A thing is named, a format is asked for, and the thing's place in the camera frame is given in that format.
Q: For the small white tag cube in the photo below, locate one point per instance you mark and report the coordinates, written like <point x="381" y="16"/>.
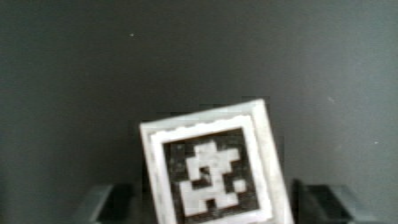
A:
<point x="214" y="168"/>

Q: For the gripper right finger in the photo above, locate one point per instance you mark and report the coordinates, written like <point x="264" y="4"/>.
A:
<point x="326" y="205"/>

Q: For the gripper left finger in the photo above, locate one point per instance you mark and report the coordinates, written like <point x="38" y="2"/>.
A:
<point x="107" y="204"/>

